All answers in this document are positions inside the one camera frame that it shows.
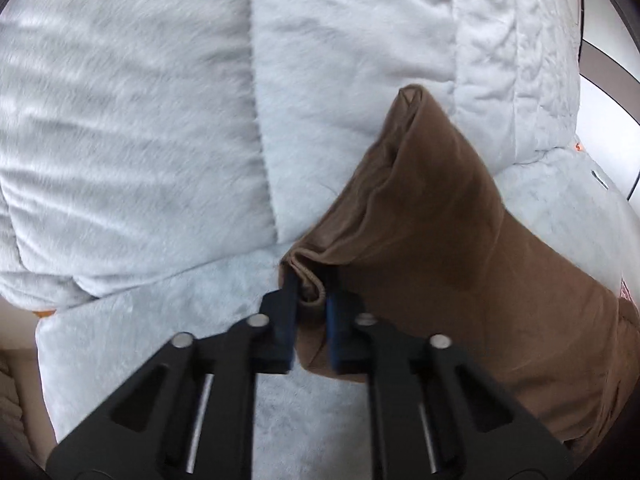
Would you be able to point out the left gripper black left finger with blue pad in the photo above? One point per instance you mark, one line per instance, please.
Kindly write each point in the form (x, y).
(188, 411)

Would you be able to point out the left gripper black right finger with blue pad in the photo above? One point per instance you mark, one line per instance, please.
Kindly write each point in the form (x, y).
(434, 413)

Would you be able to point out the brown coat with fur collar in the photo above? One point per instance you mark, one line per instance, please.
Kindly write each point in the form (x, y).
(421, 234)

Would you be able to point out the grey quilted headboard cushion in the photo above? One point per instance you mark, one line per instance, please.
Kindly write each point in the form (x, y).
(141, 138)

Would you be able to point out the white wardrobe with brown band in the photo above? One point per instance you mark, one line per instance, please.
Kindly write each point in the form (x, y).
(608, 115)

